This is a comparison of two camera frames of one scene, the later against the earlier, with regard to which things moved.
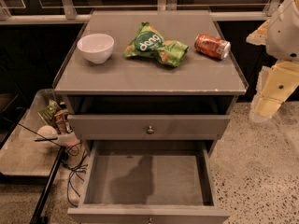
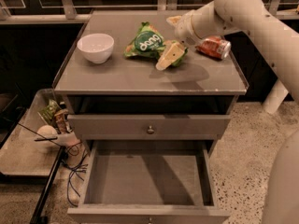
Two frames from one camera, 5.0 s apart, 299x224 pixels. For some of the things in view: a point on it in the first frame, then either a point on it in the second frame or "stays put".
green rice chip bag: [149, 41] stays put
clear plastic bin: [37, 147] stays put
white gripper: [284, 32] -> [184, 31]
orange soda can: [212, 46] stays put
